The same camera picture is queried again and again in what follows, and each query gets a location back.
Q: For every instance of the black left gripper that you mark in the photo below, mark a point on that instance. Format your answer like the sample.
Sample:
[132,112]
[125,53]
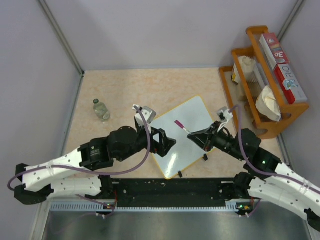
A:
[166,143]

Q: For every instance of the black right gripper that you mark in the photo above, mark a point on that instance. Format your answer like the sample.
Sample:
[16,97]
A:
[210,133]

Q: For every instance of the purple-capped whiteboard marker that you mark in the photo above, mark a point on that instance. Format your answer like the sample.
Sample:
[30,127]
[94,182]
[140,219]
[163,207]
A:
[177,122]

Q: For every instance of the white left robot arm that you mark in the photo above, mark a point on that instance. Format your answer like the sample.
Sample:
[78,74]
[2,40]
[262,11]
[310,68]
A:
[54,178]

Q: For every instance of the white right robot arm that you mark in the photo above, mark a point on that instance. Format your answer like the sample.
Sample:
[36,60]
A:
[267,177]

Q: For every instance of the yellow-framed whiteboard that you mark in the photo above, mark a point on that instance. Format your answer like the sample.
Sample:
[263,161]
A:
[194,115]

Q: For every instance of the orange wooden rack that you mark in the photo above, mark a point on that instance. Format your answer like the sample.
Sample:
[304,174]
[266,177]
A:
[248,90]

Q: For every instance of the small yellow white box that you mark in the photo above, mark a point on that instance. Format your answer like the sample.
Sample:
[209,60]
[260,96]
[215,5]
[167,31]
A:
[235,75]

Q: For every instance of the clear plastic bottle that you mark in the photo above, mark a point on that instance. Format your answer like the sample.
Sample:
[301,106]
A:
[101,110]

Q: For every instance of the crumpled beige cloth front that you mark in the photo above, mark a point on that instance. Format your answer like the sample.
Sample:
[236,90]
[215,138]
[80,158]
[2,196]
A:
[267,105]

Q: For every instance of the red white box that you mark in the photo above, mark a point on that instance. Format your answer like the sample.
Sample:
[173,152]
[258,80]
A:
[289,84]

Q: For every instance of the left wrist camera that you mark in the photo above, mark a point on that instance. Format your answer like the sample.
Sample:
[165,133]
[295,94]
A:
[148,114]

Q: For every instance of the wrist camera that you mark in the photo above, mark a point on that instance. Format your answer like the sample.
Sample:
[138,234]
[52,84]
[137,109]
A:
[225,115]
[148,114]

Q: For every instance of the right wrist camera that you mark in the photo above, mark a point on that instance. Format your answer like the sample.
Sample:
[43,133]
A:
[225,115]

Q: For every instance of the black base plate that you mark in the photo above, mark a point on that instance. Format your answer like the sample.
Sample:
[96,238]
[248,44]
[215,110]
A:
[161,193]

